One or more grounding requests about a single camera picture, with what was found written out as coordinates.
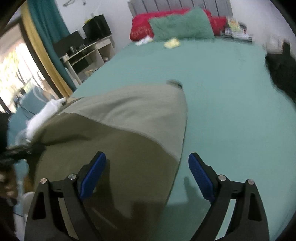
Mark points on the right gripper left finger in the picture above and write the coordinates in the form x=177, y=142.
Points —
x=45, y=220

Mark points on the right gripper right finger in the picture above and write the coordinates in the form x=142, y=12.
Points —
x=248, y=220

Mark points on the olive green large garment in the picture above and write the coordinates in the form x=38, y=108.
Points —
x=141, y=131

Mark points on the black clothes pile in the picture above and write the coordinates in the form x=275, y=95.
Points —
x=281, y=66

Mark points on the white folded cloth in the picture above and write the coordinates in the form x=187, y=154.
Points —
x=41, y=117

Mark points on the yellow curtain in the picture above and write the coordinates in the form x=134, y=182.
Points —
x=41, y=52

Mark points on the teal bed sheet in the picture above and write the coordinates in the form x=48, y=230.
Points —
x=237, y=121

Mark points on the beige wooden desk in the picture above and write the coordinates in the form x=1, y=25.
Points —
x=85, y=61

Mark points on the teal curtain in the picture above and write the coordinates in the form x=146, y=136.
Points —
x=51, y=29

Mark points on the black monitor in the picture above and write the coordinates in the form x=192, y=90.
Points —
x=95, y=29

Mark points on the red patterned pillow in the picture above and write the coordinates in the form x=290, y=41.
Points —
x=141, y=27

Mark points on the white paper sheet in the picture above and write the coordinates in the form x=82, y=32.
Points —
x=143, y=41

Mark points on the stack of books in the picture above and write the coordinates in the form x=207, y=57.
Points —
x=236, y=30

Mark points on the yellow plastic packet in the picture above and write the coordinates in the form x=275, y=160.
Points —
x=172, y=43

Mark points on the green pillow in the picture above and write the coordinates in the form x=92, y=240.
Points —
x=194, y=24

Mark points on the grey padded headboard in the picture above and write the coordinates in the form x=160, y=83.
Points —
x=216, y=7

